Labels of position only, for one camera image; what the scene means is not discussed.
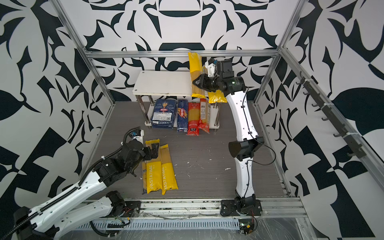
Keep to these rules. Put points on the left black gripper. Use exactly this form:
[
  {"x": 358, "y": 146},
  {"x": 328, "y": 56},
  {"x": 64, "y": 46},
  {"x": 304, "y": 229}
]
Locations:
[{"x": 148, "y": 155}]

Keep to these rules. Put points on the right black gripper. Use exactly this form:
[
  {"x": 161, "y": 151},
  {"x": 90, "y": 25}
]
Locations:
[{"x": 203, "y": 83}]

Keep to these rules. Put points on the dark spaghetti pack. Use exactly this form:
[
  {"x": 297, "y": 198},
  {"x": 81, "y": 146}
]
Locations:
[{"x": 144, "y": 176}]

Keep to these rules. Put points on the yellow spaghetti bag narrow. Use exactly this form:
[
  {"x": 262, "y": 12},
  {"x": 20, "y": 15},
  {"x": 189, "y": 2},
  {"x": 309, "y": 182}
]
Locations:
[{"x": 196, "y": 69}]

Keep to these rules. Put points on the yellow Pastatime bag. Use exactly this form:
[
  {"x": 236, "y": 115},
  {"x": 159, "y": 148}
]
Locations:
[
  {"x": 154, "y": 168},
  {"x": 168, "y": 174}
]

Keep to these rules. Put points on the blue Barilla spaghetti box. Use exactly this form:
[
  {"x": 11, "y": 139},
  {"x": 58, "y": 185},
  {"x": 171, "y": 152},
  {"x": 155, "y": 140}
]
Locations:
[{"x": 182, "y": 119}]

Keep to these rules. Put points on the dark blue Barilla pasta bag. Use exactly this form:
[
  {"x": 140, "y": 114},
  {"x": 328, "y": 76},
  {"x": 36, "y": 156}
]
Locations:
[{"x": 164, "y": 114}]

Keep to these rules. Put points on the red spaghetti bag labelled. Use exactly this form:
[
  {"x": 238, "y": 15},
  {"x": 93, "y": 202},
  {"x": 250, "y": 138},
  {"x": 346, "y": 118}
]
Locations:
[{"x": 204, "y": 122}]

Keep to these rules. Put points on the yellow Pastatime bag barcode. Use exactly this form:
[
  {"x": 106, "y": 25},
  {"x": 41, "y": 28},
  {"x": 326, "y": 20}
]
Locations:
[{"x": 217, "y": 97}]

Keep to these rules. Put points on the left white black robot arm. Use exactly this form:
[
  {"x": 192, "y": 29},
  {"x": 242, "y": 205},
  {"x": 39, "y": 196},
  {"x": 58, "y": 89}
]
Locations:
[{"x": 56, "y": 217}]

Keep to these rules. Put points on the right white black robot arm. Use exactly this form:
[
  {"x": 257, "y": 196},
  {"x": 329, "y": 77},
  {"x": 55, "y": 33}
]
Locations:
[{"x": 248, "y": 141}]

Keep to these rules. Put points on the white two-tier metal shelf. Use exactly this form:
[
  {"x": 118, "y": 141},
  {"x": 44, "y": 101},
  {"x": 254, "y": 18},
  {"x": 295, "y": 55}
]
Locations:
[{"x": 151, "y": 84}]

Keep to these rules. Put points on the small circuit board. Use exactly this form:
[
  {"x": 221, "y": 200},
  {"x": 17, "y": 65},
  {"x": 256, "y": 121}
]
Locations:
[{"x": 247, "y": 226}]

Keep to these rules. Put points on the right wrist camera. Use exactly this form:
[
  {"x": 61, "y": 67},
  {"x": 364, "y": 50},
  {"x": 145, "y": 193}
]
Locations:
[{"x": 210, "y": 67}]

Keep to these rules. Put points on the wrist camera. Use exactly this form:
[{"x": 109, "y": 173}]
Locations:
[
  {"x": 137, "y": 135},
  {"x": 210, "y": 67}
]

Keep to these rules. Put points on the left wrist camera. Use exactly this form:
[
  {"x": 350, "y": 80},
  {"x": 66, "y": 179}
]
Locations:
[{"x": 137, "y": 135}]

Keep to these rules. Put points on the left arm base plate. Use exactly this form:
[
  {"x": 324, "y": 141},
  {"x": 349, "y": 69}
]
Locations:
[{"x": 131, "y": 209}]

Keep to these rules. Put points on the white slotted cable duct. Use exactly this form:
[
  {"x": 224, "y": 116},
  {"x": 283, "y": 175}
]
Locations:
[{"x": 186, "y": 224}]

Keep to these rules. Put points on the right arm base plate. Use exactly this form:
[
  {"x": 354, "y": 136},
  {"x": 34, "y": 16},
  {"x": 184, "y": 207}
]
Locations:
[{"x": 241, "y": 207}]

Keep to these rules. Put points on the dark wall hook rack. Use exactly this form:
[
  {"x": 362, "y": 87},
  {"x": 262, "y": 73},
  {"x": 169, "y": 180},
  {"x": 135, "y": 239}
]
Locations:
[{"x": 334, "y": 116}]

